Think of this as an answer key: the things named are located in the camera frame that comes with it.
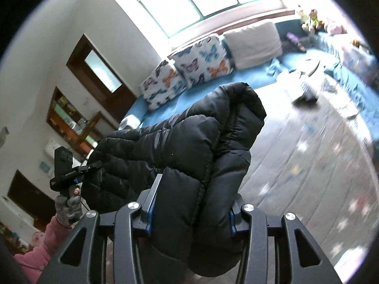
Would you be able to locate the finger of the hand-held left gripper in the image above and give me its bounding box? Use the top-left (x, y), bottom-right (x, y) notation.
top-left (77, 160), bottom-right (103, 174)

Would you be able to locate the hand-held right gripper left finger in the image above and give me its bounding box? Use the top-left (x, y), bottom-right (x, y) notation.
top-left (38, 174), bottom-right (163, 284)

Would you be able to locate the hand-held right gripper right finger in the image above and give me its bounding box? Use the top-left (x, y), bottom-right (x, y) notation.
top-left (229, 200), bottom-right (341, 284)

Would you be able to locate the black puffer jacket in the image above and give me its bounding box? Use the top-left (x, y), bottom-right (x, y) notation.
top-left (79, 82), bottom-right (267, 279)

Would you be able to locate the person's left forearm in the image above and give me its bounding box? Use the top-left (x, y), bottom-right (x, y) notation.
top-left (13, 215), bottom-right (74, 284)

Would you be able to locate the person's left hand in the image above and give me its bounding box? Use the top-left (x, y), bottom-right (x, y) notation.
top-left (54, 186), bottom-right (84, 228)

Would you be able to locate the grey star print blanket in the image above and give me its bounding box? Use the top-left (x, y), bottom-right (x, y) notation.
top-left (235, 78), bottom-right (377, 284)

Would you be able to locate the brown wooden door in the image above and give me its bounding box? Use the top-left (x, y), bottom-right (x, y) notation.
top-left (65, 34), bottom-right (138, 113)

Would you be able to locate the butterfly print pillow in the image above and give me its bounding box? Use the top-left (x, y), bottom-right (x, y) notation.
top-left (172, 35), bottom-right (235, 88)
top-left (139, 60), bottom-right (189, 112)

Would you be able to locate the white cushion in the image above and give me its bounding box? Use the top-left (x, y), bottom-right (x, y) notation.
top-left (223, 21), bottom-right (284, 71)

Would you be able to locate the purple toy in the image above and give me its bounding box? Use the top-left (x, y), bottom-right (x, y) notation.
top-left (285, 32), bottom-right (307, 53)

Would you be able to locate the large window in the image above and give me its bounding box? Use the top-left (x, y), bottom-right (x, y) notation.
top-left (103, 0), bottom-right (285, 40)

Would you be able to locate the pastel printed quilt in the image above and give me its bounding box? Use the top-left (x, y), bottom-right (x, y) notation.
top-left (340, 44), bottom-right (379, 87)

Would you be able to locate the yellow green plush toy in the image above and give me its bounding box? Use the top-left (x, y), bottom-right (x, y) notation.
top-left (298, 5), bottom-right (324, 34)

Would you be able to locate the pink plush toy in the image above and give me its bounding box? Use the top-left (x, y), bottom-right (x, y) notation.
top-left (324, 20), bottom-right (344, 36)

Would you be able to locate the dark wall screen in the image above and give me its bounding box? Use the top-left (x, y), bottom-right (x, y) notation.
top-left (6, 170), bottom-right (57, 225)

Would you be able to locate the wooden wall shelf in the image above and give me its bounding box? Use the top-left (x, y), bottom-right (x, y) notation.
top-left (45, 86), bottom-right (103, 155)

